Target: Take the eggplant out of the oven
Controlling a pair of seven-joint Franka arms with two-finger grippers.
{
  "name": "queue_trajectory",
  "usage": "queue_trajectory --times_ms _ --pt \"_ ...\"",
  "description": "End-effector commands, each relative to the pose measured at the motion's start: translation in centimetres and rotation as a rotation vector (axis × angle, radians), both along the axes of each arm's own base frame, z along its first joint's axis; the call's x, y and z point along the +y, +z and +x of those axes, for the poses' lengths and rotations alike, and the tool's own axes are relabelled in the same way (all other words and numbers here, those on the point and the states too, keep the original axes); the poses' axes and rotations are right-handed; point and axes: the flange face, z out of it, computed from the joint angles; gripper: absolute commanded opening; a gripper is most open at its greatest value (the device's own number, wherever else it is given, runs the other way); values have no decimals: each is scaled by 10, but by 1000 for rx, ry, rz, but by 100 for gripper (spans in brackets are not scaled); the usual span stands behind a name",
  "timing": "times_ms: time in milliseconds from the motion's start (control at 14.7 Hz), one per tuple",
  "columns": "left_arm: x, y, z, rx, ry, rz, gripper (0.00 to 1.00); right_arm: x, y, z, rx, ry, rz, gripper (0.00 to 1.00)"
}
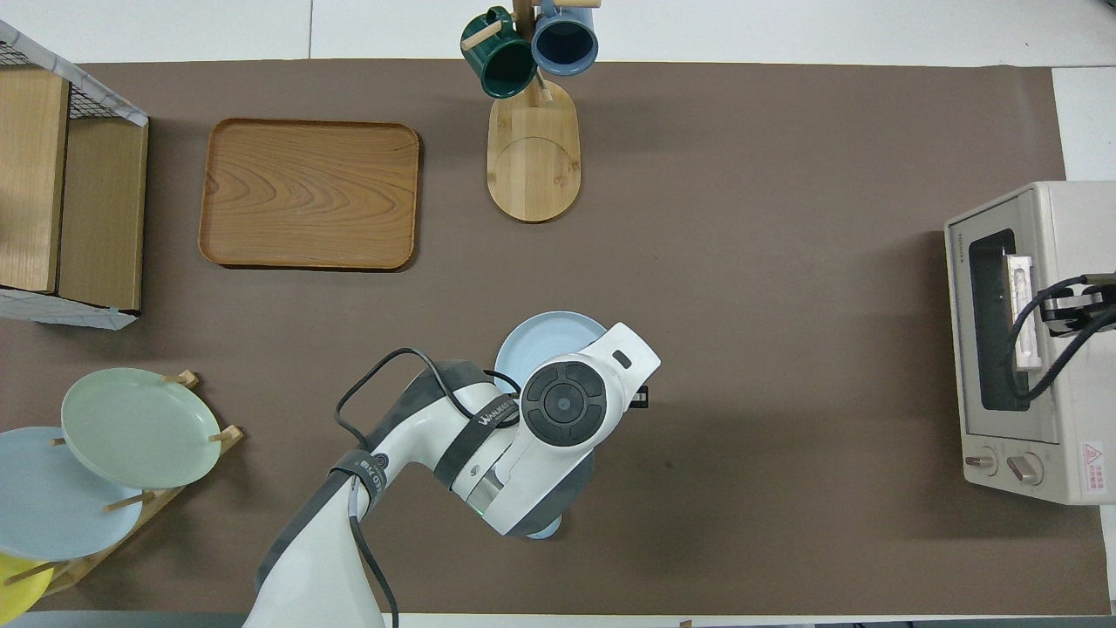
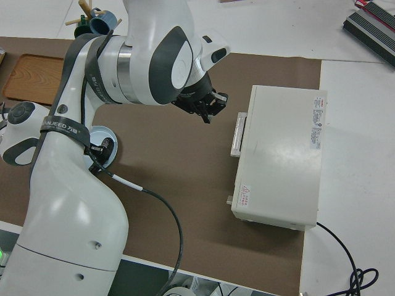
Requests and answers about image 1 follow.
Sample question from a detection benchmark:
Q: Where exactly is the brown table mat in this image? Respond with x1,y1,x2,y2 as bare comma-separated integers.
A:
0,59,1104,616

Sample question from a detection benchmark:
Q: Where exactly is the white marbled side panel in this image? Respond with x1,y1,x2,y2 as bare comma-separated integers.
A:
0,292,140,331

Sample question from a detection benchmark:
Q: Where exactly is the glass oven door with handle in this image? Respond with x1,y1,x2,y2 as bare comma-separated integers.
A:
946,199,1060,443

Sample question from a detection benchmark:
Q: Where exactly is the two-tier wooden shelf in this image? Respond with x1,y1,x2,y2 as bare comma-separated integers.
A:
0,68,149,312

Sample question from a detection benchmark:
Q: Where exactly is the blue mug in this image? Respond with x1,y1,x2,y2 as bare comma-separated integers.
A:
530,0,601,77

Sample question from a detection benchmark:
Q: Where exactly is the wooden mug tree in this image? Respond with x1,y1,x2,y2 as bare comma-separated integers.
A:
462,0,602,224

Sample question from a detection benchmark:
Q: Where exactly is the dark green mug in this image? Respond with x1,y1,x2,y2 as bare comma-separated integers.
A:
460,7,539,99

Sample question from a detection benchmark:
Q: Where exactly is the light blue racked plate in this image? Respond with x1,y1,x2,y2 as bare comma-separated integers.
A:
0,426,145,561

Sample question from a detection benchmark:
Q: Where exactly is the rectangular wooden tray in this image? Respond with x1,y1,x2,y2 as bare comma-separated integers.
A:
199,118,421,271

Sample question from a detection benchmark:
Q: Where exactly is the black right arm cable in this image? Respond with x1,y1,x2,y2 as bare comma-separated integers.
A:
1007,274,1116,402

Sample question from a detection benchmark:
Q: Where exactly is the small light blue plate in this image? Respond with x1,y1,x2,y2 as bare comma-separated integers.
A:
494,311,609,395

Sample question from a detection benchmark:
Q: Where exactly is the white toaster oven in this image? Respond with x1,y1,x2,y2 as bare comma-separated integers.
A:
944,181,1116,507

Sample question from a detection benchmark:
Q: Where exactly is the yellow plate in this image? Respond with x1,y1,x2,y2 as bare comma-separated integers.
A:
0,551,55,618

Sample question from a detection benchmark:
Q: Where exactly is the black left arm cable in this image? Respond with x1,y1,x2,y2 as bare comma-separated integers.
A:
336,347,524,628

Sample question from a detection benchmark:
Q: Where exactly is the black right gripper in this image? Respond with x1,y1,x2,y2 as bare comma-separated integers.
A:
1044,288,1116,337

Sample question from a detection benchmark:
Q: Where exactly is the light green plate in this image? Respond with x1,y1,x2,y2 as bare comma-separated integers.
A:
61,367,222,489

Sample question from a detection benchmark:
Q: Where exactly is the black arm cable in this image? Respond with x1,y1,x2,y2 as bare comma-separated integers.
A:
1007,274,1116,402
336,347,524,628

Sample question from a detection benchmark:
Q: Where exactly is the wooden plate rack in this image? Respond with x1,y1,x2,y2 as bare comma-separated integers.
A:
39,371,243,597

